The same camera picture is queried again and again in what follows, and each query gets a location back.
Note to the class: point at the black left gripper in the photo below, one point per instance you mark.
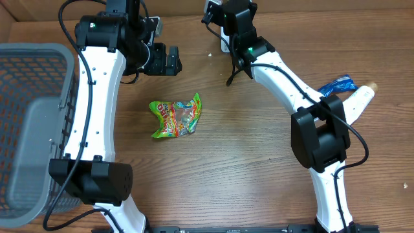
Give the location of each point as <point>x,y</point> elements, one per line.
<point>160,66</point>

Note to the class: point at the colourful gummy candy bag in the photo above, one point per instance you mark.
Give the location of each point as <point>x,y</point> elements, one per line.
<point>176,118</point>

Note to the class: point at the blue snack wrapper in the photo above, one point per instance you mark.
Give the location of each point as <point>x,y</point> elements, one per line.
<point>340,85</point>

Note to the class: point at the white tube gold cap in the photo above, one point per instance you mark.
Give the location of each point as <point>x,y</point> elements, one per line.
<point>355,105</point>

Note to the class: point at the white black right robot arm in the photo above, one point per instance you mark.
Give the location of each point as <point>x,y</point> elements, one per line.
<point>319,128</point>

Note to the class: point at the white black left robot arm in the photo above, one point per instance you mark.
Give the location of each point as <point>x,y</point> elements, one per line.
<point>117,42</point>

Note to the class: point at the white barcode scanner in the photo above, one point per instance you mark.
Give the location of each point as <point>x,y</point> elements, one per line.
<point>224,41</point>

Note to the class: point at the grey plastic mesh basket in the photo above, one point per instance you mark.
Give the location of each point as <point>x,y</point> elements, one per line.
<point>38,98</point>

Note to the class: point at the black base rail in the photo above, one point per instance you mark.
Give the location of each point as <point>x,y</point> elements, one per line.
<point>293,228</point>

